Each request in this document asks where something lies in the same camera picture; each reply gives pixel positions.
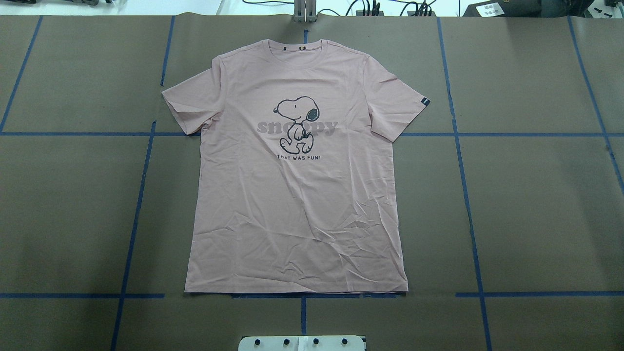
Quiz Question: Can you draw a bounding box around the pink Snoopy t-shirt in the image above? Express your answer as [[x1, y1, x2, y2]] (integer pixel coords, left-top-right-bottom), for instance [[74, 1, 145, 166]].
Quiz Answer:
[[162, 39, 430, 294]]

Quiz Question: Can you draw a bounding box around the brown table mat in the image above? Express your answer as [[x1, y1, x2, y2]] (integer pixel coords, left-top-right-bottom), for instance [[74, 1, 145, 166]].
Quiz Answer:
[[1, 13, 623, 351]]

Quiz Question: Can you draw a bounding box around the black device with label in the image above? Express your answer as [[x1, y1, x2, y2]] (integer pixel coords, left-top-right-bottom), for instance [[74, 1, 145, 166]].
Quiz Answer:
[[461, 0, 594, 18]]

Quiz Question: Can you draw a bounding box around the grey aluminium camera post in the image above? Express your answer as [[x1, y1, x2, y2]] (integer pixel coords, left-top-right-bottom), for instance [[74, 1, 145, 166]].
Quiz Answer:
[[292, 0, 318, 23]]

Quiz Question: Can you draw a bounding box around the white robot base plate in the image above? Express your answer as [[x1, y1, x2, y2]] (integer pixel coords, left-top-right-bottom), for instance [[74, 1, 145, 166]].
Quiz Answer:
[[238, 335, 367, 351]]

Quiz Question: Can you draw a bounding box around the black cable bundle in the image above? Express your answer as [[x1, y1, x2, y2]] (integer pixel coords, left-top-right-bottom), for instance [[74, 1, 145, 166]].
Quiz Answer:
[[242, 0, 461, 17]]

